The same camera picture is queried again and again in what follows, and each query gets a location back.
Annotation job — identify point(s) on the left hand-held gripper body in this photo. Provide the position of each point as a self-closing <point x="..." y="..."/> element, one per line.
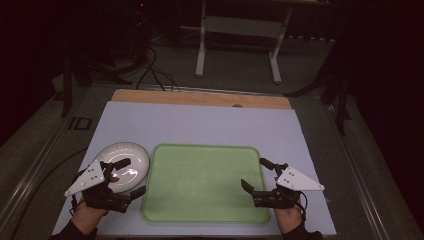
<point x="89" y="176"/>

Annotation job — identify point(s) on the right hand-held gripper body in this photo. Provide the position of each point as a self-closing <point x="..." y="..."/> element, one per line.
<point x="295" y="181"/>

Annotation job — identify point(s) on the white round plate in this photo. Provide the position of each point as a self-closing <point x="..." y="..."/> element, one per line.
<point x="131" y="166"/>

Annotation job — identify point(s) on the person's right hand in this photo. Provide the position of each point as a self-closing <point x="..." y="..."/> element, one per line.
<point x="288" y="218"/>

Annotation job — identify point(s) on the person's left hand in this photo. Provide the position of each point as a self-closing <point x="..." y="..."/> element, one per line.
<point x="87" y="216"/>

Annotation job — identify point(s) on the green rectangular tray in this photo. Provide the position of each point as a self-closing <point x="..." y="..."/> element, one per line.
<point x="205" y="185"/>

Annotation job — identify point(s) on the black floor socket box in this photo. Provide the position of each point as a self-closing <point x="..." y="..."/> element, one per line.
<point x="80" y="123"/>

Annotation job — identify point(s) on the pale grey table mat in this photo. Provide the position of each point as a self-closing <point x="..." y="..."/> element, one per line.
<point x="206" y="125"/>

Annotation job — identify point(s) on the black tripod stand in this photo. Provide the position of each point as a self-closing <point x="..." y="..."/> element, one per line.
<point x="340" y="96"/>

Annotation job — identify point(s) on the metal floor rail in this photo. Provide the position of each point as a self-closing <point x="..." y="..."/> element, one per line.
<point x="358" y="173"/>
<point x="31" y="166"/>

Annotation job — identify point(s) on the white metal stand frame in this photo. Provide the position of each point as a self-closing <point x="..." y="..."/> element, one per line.
<point x="240" y="26"/>

